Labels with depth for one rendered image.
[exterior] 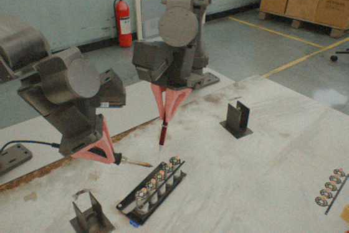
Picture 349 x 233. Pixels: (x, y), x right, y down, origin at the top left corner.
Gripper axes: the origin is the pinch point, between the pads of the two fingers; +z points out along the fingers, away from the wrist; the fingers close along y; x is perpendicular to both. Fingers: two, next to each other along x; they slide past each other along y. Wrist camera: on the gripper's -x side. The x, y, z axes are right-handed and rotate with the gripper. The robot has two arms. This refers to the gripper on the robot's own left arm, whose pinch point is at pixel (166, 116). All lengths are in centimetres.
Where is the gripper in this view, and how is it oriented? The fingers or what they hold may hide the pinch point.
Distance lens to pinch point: 56.8
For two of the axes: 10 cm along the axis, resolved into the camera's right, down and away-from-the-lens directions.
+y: 8.4, 3.0, -4.5
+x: 5.1, -1.6, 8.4
